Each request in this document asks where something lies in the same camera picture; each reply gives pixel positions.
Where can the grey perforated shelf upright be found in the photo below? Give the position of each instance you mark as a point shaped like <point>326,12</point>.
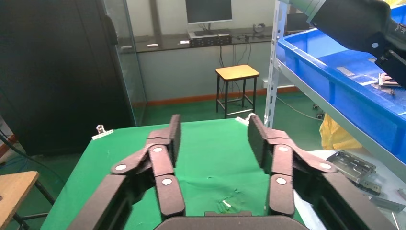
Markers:
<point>274,63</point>

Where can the silver io shield plate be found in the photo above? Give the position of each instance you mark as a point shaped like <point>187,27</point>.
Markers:
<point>388,79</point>

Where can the green table cloth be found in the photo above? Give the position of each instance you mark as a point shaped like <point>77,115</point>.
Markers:
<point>209,152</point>

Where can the black computer monitor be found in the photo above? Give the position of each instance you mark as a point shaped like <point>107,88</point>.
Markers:
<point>207,11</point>

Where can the black tall cabinet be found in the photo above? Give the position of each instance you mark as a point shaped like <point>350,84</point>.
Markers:
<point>57,70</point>

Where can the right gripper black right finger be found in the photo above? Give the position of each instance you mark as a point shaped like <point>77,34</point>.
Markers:
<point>282,190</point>

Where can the glass partition panel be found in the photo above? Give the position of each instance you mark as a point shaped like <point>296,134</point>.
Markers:
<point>130,79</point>

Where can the box shaped metal bracket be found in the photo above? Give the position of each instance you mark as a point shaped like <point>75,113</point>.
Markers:
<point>352,166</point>

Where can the wooden stool with black legs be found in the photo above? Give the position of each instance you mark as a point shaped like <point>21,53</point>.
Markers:
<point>16,190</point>

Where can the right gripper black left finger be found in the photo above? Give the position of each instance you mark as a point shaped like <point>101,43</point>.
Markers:
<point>168,193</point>

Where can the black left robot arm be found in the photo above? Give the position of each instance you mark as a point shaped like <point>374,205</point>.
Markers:
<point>349,22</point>

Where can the dark desk counter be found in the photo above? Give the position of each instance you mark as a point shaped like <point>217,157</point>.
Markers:
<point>171,44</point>

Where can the small white desk item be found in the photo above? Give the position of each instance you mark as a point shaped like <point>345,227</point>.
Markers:
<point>152,45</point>
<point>185,42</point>

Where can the black headphones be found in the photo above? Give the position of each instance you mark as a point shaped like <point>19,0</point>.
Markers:
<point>259,27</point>

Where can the blue plastic tray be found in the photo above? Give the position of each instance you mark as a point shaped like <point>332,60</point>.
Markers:
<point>349,92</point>

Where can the grey tape strip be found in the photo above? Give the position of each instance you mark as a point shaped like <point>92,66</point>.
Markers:
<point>345,71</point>
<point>372,59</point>

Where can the yellow plastic bag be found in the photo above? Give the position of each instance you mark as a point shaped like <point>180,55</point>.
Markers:
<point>336,136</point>

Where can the black rack device box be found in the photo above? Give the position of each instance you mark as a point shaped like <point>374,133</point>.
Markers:
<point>209,40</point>

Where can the white wall socket box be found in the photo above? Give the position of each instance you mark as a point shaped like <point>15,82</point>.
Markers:
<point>265,84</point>

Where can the wood top metal stool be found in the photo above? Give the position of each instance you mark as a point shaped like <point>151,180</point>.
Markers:
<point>236,72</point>

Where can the small white tape bit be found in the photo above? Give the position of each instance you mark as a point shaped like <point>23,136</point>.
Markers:
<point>226,203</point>

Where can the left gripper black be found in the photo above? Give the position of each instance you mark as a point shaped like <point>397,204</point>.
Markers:
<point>396,38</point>

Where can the long narrow metal bracket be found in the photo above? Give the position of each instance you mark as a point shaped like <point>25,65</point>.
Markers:
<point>387,204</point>

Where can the silver binder clip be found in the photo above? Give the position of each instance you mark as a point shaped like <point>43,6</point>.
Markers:
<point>102,133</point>

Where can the grey metal shelf board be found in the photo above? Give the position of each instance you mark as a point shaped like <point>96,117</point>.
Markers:
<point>380,147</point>

